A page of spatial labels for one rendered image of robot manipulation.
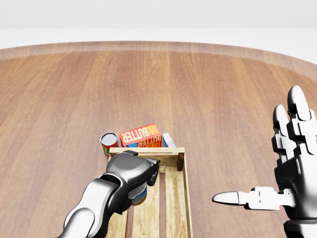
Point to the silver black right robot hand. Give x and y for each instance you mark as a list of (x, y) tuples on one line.
[(294, 171)]

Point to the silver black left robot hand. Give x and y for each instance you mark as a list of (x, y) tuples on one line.
[(128, 168)]

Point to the blue yellow printed tin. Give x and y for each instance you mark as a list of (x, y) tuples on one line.
[(138, 196)]

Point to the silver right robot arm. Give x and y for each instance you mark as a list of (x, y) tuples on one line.
[(301, 228)]

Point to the wooden slat tray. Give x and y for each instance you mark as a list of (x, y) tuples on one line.
[(173, 188)]

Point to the red label tin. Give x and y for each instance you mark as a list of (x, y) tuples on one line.
[(109, 142)]

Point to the red butter box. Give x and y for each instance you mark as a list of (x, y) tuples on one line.
[(141, 136)]

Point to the white blue small box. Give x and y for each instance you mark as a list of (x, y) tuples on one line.
[(169, 141)]

